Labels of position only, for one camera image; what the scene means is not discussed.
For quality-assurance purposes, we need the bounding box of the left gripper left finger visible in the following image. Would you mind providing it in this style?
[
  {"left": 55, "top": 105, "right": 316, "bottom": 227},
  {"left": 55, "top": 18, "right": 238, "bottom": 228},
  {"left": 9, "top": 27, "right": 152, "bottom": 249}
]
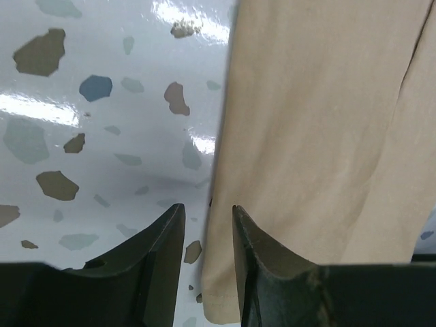
[{"left": 61, "top": 204, "right": 185, "bottom": 326}]

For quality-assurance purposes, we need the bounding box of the beige t shirt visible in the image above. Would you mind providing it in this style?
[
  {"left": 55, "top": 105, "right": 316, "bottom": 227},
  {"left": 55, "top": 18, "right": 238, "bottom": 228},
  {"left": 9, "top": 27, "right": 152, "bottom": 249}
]
[{"left": 202, "top": 1, "right": 435, "bottom": 324}]

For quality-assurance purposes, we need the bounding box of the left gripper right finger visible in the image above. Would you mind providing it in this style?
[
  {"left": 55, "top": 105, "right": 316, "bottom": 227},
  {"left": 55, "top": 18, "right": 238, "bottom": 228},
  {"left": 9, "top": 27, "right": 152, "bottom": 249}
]
[{"left": 232, "top": 205, "right": 320, "bottom": 326}]

